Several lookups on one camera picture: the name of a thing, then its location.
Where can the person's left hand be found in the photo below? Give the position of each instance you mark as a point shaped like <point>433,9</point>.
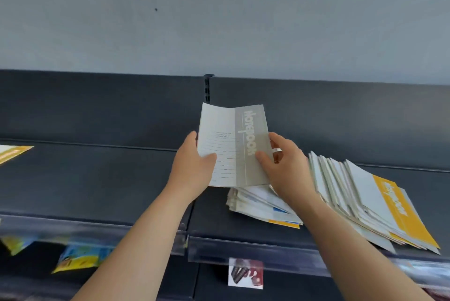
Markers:
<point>191,174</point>

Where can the person's right hand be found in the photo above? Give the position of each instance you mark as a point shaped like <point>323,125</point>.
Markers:
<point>291,174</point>

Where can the small grey notebook stack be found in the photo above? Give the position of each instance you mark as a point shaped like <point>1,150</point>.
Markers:
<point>232,142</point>

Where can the pile of white notebooks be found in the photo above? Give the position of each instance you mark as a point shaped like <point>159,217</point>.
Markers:
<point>369,191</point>

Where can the small orange notebook stack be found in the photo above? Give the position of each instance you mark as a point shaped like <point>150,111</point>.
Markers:
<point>12,153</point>

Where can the person's left forearm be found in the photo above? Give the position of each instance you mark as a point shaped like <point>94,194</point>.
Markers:
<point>140,258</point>

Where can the dark grey back panel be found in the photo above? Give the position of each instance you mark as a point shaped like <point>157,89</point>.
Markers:
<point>88,107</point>
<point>351,117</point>

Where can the slotted dark metal upright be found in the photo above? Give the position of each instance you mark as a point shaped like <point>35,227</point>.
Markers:
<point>208,89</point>

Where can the yellow blue snack packet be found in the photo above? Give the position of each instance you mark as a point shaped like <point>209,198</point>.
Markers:
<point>81,260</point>
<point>15,245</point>

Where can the clear plastic price rail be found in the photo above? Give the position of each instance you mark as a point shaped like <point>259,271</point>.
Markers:
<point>88,235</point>
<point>211,249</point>

